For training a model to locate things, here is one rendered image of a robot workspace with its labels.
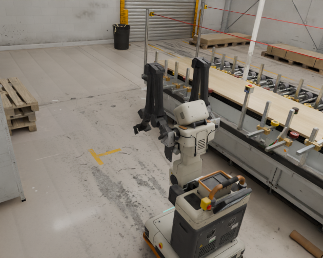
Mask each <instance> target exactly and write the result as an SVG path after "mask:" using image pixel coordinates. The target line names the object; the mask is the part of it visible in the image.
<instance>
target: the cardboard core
mask: <svg viewBox="0 0 323 258"><path fill-rule="evenodd" d="M290 237H291V238H293V239H294V240H295V241H296V242H298V243H299V244H300V245H302V246H303V247H304V248H305V249H306V250H308V251H309V252H310V253H311V254H313V255H314V256H315V257H316V258H322V257H323V251H321V250H320V249H319V248H318V247H316V246H315V245H314V244H312V243H311V242H310V241H309V240H307V239H306V238H305V237H304V236H302V235H301V234H300V233H298V232H297V231H296V230H293V231H292V232H291V234H290Z"/></svg>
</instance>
